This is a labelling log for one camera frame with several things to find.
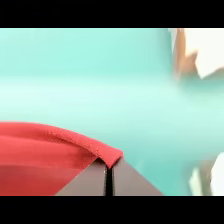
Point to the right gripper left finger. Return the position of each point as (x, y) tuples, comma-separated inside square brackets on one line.
[(90, 182)]

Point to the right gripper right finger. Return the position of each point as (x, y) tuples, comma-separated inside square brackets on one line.
[(131, 182)]

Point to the red garment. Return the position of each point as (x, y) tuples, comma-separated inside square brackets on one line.
[(40, 156)]

